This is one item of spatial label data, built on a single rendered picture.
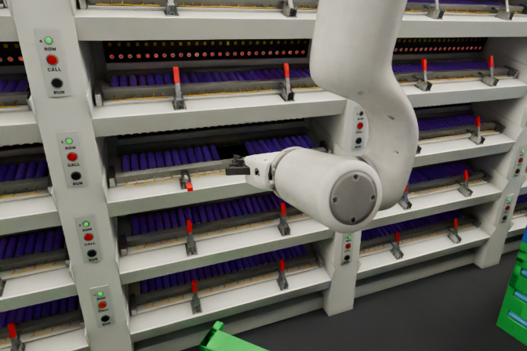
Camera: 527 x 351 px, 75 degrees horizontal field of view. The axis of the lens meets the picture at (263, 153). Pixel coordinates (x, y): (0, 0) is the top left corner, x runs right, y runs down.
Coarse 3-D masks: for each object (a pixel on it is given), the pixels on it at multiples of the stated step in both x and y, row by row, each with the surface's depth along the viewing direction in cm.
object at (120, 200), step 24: (120, 144) 90; (240, 144) 100; (336, 144) 96; (120, 168) 86; (120, 192) 79; (144, 192) 80; (168, 192) 81; (192, 192) 83; (216, 192) 85; (240, 192) 88
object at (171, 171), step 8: (224, 160) 89; (152, 168) 84; (160, 168) 84; (168, 168) 84; (176, 168) 84; (184, 168) 85; (192, 168) 86; (200, 168) 86; (208, 168) 87; (216, 168) 88; (224, 168) 89; (120, 176) 80; (128, 176) 81; (136, 176) 81; (144, 176) 82; (152, 176) 83; (160, 176) 84; (168, 176) 84; (136, 184) 81
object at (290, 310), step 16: (448, 256) 136; (464, 256) 137; (400, 272) 127; (416, 272) 129; (432, 272) 133; (368, 288) 123; (384, 288) 126; (272, 304) 113; (288, 304) 113; (304, 304) 114; (320, 304) 117; (224, 320) 106; (240, 320) 106; (256, 320) 109; (272, 320) 111; (160, 336) 101; (176, 336) 101; (192, 336) 102
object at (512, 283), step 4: (516, 268) 102; (520, 268) 101; (512, 272) 104; (516, 272) 103; (520, 272) 102; (512, 276) 104; (516, 276) 103; (520, 276) 102; (524, 276) 101; (512, 280) 104; (516, 280) 103; (520, 280) 102; (524, 280) 101; (508, 284) 105; (512, 284) 104; (516, 284) 103; (520, 284) 102; (524, 284) 101; (516, 288) 103; (520, 288) 102; (524, 288) 101; (524, 292) 102
